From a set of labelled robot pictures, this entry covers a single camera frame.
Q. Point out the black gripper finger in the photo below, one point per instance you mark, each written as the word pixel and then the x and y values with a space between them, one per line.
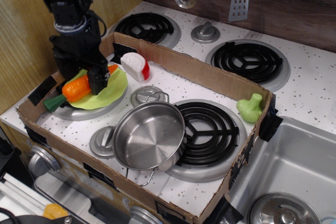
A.
pixel 68 65
pixel 98 79

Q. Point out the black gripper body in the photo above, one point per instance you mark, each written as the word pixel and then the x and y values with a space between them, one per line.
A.
pixel 82 43

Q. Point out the orange toy carrot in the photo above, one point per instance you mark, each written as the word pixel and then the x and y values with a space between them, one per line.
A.
pixel 76 90

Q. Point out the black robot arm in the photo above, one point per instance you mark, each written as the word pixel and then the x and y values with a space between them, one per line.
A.
pixel 71 14

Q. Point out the light green plate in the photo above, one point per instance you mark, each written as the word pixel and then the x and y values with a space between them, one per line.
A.
pixel 113 90

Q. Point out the cardboard fence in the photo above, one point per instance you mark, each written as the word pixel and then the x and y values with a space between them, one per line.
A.
pixel 217 80

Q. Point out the white red toy cheese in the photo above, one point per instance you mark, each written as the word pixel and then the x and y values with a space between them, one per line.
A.
pixel 135 65

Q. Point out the front left burner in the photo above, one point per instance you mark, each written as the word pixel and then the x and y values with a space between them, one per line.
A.
pixel 76 103

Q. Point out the silver knob left of pot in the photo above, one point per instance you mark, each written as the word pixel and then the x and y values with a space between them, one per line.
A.
pixel 101 142

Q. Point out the back left black burner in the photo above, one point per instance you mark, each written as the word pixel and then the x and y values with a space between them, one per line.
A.
pixel 151 27

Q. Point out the stainless steel pot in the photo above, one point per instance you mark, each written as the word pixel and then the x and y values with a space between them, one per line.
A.
pixel 151 136

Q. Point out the silver front stove knob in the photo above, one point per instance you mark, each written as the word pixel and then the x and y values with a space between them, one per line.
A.
pixel 42 162

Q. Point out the silver stove knob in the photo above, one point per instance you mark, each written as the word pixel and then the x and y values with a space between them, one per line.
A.
pixel 42 162
pixel 140 215

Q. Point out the silver back knob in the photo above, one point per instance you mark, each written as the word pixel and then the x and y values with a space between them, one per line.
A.
pixel 205 34

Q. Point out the silver bottom stove knob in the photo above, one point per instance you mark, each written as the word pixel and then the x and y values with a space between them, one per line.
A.
pixel 140 215

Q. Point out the hanging metal spatula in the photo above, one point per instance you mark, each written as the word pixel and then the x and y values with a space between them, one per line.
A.
pixel 238 10

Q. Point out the green toy broccoli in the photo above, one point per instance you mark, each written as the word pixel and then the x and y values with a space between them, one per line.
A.
pixel 250 110

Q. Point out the back right black burner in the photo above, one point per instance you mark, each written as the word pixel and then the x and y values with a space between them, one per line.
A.
pixel 255 60

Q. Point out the grey toy sink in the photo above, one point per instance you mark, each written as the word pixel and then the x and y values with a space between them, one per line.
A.
pixel 298 160

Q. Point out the steel lid in sink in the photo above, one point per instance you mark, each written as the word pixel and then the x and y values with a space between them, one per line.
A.
pixel 281 208

